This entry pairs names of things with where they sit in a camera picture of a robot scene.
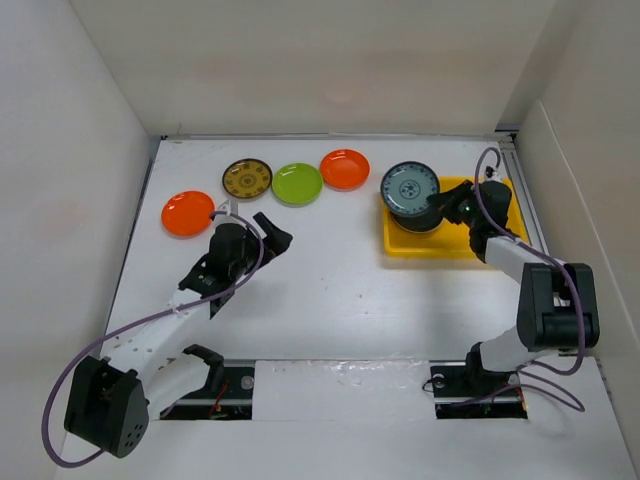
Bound yellow patterned plate back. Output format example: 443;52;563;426
222;158;273;200

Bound blue patterned plate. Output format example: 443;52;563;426
380;161;440;218

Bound green plastic plate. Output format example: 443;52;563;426
272;163;324;206

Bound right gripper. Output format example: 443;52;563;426
426;179;482;229

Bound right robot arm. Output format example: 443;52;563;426
427;180;600;394

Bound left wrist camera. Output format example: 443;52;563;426
212;199;238;224

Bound orange plate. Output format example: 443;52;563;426
160;190;215;237
319;149;370;191

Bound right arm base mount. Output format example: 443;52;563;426
422;361;528;420

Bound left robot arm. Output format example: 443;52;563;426
64;212;293;458

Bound black plate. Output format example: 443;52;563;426
390;213;444;234

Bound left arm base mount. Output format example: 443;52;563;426
159;363;255;421

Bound yellow plastic bin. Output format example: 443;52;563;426
380;176;529;260

